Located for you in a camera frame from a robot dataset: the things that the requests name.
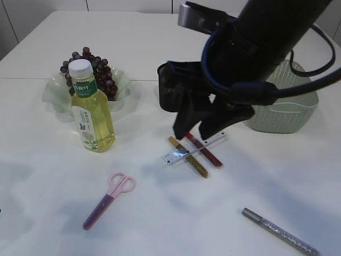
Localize green woven plastic basket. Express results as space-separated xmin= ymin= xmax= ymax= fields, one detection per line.
xmin=244 ymin=60 xmax=319 ymax=134

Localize black mesh pen holder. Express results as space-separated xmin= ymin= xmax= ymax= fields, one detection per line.
xmin=157 ymin=61 xmax=185 ymax=113

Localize clear plastic ruler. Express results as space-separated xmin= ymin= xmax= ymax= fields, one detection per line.
xmin=162 ymin=132 xmax=228 ymax=165

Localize silver blue right wrist camera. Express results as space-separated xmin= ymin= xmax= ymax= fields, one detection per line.
xmin=177 ymin=1 xmax=237 ymax=35

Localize pale green wavy plate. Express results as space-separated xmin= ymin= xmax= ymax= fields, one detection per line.
xmin=42 ymin=67 xmax=131 ymax=123

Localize red glitter pen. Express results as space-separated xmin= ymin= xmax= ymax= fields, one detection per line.
xmin=186 ymin=133 xmax=223 ymax=167

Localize purple artificial grape bunch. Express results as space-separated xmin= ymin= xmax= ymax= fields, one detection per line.
xmin=60 ymin=47 xmax=118 ymax=101

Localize pink purple scissors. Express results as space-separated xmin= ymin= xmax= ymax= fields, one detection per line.
xmin=82 ymin=173 xmax=136 ymax=230

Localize silver glitter pen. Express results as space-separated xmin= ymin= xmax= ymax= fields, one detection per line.
xmin=241 ymin=207 xmax=320 ymax=255

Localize yellow tea bottle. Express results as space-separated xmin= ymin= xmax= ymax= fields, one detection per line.
xmin=68 ymin=59 xmax=116 ymax=153

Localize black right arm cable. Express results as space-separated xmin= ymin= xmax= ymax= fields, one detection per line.
xmin=199 ymin=22 xmax=336 ymax=106

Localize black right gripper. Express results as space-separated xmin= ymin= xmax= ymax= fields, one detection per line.
xmin=173 ymin=20 xmax=266 ymax=140

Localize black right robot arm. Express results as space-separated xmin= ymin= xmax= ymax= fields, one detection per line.
xmin=157 ymin=0 xmax=340 ymax=140

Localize gold glitter pen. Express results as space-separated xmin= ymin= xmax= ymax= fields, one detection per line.
xmin=168 ymin=137 xmax=209 ymax=179

